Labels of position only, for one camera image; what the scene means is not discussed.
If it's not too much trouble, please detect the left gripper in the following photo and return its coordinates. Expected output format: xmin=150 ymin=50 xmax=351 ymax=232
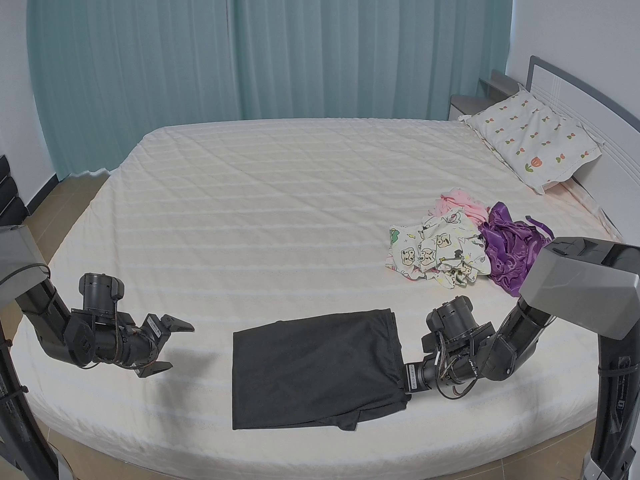
xmin=134 ymin=313 xmax=196 ymax=379

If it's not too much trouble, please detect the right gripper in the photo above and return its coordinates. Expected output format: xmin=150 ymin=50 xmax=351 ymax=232
xmin=401 ymin=360 xmax=442 ymax=395

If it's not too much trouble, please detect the black T-shirt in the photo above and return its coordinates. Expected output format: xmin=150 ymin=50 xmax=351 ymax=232
xmin=231 ymin=308 xmax=408 ymax=432

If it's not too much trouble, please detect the white printed pyjama garment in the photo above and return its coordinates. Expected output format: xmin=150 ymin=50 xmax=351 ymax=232
xmin=385 ymin=207 xmax=493 ymax=289

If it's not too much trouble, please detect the purple satin garment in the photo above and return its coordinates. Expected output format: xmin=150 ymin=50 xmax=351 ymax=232
xmin=479 ymin=201 xmax=554 ymax=298

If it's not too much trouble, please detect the pink garment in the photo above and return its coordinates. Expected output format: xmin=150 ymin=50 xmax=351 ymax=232
xmin=432 ymin=187 xmax=492 ymax=225

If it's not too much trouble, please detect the bed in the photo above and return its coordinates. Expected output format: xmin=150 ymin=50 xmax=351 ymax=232
xmin=10 ymin=55 xmax=640 ymax=469

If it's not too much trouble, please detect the black chest of drawers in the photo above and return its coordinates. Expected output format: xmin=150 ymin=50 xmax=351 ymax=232
xmin=0 ymin=154 xmax=27 ymax=225

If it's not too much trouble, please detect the white flower printed pillow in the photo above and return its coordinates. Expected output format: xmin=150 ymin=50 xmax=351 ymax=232
xmin=464 ymin=89 xmax=604 ymax=195

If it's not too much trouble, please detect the grey bedside table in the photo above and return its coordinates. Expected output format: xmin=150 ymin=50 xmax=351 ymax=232
xmin=449 ymin=69 xmax=524 ymax=121

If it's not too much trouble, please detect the blue-green curtain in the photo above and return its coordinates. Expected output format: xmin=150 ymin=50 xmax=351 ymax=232
xmin=27 ymin=0 xmax=247 ymax=180
xmin=232 ymin=0 xmax=516 ymax=121

